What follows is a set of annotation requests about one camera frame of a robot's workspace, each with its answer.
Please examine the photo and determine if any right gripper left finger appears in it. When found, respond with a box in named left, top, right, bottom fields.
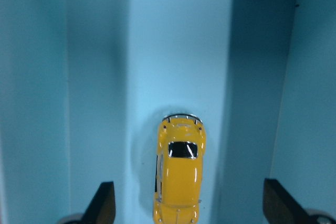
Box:
left=59, top=182, right=116, bottom=224

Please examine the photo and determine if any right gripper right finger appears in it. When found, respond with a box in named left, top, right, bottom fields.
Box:
left=262, top=178, right=335, bottom=223

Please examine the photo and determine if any yellow toy beetle car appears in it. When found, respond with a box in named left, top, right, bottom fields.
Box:
left=153, top=113, right=206, bottom=223

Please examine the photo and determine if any light blue plastic bin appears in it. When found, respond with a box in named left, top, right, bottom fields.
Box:
left=1, top=0, right=335, bottom=223

